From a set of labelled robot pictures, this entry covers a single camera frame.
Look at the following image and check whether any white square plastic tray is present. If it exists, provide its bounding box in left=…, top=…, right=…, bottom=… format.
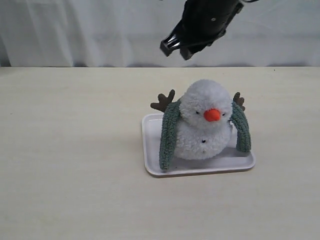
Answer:
left=141, top=113, right=256, bottom=178

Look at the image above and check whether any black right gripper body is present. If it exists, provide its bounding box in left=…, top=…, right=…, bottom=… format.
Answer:
left=172, top=0, right=244, bottom=48

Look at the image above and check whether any green knitted scarf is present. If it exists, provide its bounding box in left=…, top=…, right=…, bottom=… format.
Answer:
left=159, top=99, right=252, bottom=170

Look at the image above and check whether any white plush snowman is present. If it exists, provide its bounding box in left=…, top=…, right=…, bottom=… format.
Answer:
left=150, top=79, right=245, bottom=165

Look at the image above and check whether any white backdrop curtain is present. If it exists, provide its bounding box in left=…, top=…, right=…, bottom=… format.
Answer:
left=0, top=0, right=320, bottom=67

